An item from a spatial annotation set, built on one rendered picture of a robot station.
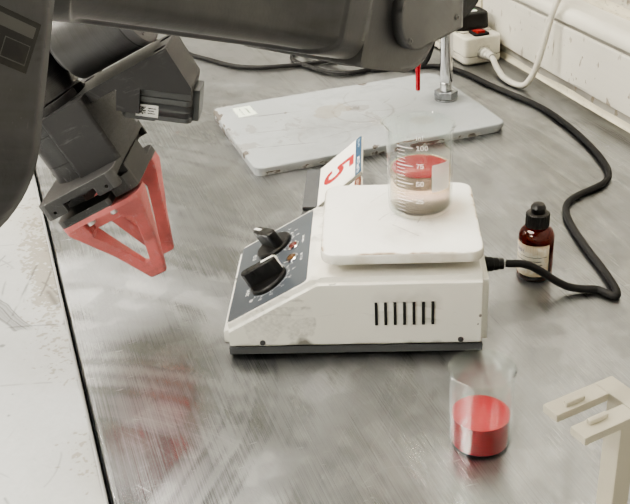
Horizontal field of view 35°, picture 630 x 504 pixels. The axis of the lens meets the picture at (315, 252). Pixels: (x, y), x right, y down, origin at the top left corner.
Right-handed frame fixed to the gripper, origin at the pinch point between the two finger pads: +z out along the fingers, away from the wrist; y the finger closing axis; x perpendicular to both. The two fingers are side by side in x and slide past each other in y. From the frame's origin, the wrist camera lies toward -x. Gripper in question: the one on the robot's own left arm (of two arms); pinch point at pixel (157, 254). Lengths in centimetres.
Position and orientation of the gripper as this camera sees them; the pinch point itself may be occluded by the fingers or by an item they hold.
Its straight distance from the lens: 79.4
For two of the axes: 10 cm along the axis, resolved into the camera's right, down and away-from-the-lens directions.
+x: -8.7, 4.1, 2.7
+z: 4.9, 7.7, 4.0
